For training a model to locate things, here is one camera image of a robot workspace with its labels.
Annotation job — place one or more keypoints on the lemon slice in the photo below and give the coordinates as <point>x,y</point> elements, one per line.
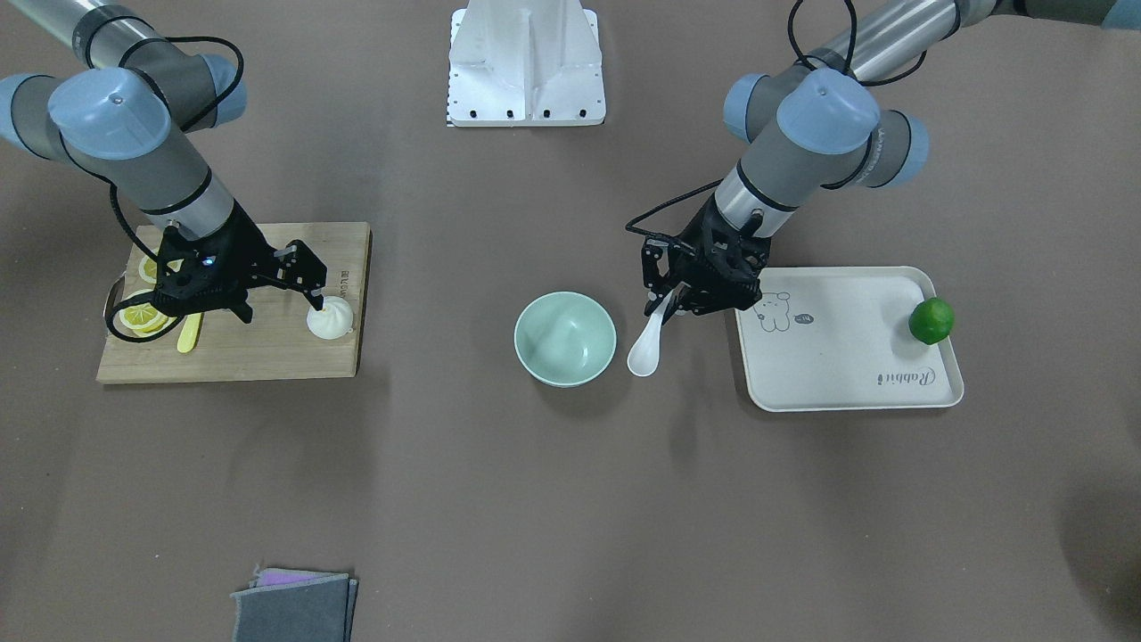
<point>148,270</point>
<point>143,320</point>

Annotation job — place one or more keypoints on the mint green bowl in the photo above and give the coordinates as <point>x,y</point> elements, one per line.
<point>564,339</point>

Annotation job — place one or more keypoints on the white steamed bun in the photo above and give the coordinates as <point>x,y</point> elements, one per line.
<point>333,320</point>

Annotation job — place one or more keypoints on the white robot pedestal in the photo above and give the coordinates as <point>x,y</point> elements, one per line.
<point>534,64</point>

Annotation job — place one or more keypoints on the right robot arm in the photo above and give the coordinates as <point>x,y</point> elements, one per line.
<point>125,120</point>

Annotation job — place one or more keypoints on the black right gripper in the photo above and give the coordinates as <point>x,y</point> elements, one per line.
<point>247,249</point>

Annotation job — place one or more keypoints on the cream rabbit tray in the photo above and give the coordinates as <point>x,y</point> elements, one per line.
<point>836,338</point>

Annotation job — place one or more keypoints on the yellow plastic knife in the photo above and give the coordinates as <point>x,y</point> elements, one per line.
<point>190,333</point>

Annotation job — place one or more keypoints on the wooden cutting board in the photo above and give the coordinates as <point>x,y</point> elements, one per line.
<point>277,345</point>

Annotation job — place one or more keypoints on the green lime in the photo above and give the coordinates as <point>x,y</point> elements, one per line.
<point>932,321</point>

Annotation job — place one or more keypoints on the white ceramic spoon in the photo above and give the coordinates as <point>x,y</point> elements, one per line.
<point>644,356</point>

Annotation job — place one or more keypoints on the grey folded cloth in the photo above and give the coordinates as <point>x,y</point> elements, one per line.
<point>295,605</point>

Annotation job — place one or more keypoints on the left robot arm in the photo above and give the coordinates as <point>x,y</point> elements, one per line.
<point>816,126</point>

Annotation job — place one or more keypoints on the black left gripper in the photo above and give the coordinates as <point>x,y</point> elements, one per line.
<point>696,239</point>

